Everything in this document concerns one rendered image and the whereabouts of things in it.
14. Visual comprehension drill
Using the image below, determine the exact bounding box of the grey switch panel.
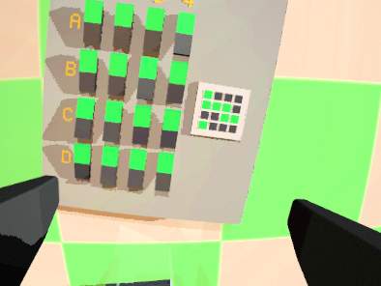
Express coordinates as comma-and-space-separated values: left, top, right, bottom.
42, 0, 288, 225

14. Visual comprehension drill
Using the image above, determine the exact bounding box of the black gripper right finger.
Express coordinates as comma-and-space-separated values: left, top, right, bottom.
287, 198, 381, 286

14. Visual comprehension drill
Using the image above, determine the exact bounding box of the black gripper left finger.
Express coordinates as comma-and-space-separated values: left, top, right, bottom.
0, 175, 61, 286

